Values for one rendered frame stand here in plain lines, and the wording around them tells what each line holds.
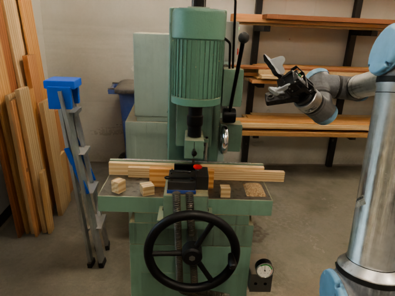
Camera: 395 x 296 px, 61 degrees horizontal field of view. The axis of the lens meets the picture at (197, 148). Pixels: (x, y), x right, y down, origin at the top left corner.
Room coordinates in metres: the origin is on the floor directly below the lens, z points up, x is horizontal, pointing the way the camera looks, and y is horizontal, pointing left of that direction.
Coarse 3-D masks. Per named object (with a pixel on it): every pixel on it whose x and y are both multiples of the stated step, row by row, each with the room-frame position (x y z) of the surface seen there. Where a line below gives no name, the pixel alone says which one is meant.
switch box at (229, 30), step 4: (228, 24) 1.46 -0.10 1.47; (232, 24) 1.46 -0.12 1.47; (236, 24) 1.46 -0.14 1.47; (228, 28) 1.46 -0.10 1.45; (232, 28) 1.46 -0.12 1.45; (236, 28) 1.46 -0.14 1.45; (228, 32) 1.46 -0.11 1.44; (232, 32) 1.46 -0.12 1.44; (236, 32) 1.46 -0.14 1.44; (228, 36) 1.46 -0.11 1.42; (232, 36) 1.46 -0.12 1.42; (236, 36) 1.46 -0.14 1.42; (232, 40) 1.46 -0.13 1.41; (236, 40) 1.46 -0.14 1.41; (228, 44) 1.46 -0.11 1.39; (232, 44) 1.46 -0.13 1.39; (236, 44) 1.46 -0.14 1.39; (228, 48) 1.46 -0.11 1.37; (236, 48) 1.46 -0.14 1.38; (228, 52) 1.46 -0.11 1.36; (236, 52) 1.46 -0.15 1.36; (228, 56) 1.46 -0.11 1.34; (236, 56) 1.47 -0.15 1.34; (224, 60) 1.46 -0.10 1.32; (228, 60) 1.46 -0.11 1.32
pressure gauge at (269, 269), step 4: (260, 260) 0.99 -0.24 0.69; (264, 260) 0.98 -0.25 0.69; (268, 260) 0.99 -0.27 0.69; (256, 264) 0.98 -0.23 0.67; (260, 264) 0.97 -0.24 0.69; (264, 264) 0.97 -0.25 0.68; (268, 264) 0.97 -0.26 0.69; (256, 268) 0.97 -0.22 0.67; (260, 268) 0.97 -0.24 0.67; (264, 268) 0.97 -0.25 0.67; (268, 268) 0.97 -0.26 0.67; (272, 268) 0.97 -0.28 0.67; (256, 272) 0.97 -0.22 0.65; (260, 272) 0.97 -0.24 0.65; (264, 272) 0.97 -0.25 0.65; (268, 272) 0.97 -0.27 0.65; (272, 272) 0.97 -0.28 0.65; (260, 276) 0.97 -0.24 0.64; (264, 276) 0.97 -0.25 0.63; (268, 276) 0.97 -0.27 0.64
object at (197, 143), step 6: (186, 132) 1.23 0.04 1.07; (186, 138) 1.16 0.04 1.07; (192, 138) 1.16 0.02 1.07; (198, 138) 1.17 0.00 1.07; (186, 144) 1.14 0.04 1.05; (192, 144) 1.14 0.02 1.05; (198, 144) 1.14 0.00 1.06; (204, 144) 1.15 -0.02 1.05; (186, 150) 1.14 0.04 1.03; (192, 150) 1.14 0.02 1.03; (198, 150) 1.14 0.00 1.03; (186, 156) 1.14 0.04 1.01; (192, 156) 1.14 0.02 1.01; (198, 156) 1.14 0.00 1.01
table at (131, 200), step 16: (112, 176) 1.17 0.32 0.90; (112, 192) 1.04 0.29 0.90; (128, 192) 1.05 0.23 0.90; (160, 192) 1.06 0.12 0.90; (208, 192) 1.07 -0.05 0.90; (240, 192) 1.08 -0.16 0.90; (112, 208) 1.01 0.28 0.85; (128, 208) 1.02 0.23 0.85; (144, 208) 1.02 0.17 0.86; (160, 208) 1.00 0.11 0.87; (224, 208) 1.03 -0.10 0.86; (240, 208) 1.03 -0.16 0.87; (256, 208) 1.03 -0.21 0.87
